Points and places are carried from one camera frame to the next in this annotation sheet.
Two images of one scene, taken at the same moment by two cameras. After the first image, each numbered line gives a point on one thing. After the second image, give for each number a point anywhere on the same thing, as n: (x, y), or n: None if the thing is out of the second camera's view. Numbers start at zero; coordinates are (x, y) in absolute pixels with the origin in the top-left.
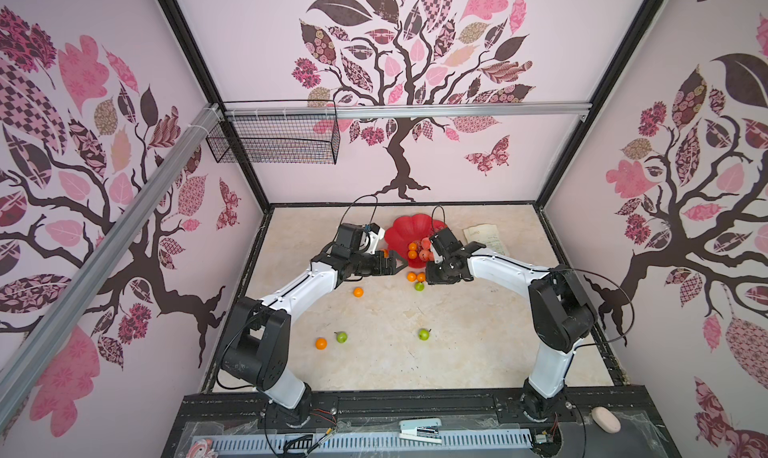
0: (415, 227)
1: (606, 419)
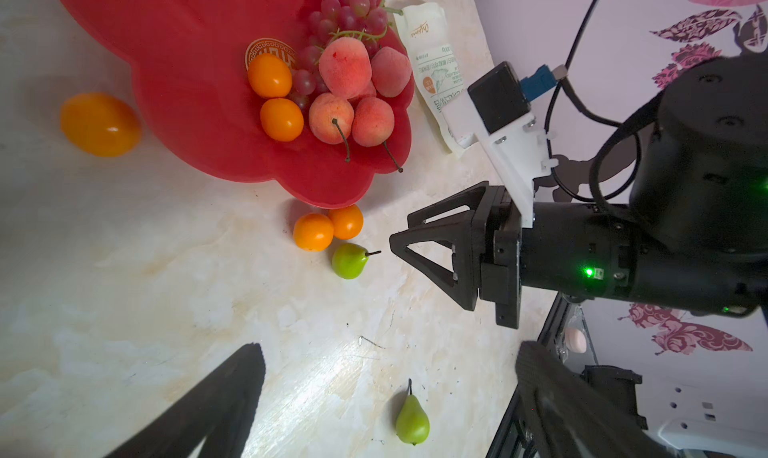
0: (191, 43)
1: (575, 340)
